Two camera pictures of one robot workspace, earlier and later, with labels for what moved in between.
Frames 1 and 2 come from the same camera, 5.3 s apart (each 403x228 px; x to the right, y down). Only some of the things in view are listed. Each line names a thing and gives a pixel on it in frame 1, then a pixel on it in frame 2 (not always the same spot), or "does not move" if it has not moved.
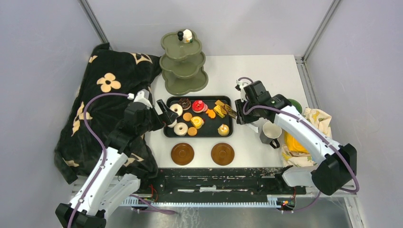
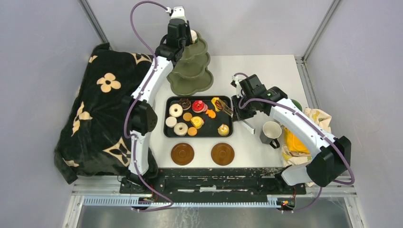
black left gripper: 168,116 -> 189,42
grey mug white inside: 270,132 does not move
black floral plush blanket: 110,80 does not move
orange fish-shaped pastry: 211,114 does not move
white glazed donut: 177,108 does not move
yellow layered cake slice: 218,110 -> 217,103
